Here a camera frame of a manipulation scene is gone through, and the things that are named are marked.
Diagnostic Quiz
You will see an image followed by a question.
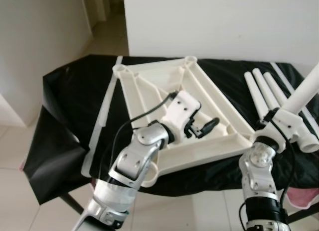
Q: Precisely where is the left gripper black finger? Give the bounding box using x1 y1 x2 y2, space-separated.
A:
198 117 220 138

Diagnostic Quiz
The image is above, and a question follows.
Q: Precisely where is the white plastic table leg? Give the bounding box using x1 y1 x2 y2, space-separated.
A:
244 72 272 123
282 63 319 115
264 72 319 153
253 68 282 112

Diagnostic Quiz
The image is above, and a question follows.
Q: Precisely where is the pink cloth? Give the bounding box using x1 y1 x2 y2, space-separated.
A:
287 188 319 208

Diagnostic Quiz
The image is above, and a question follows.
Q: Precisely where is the black metal stand leg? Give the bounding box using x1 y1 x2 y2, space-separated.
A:
60 194 85 215
287 201 319 225

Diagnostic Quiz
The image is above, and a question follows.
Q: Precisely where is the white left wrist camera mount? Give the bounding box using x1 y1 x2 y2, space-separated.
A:
160 90 201 139

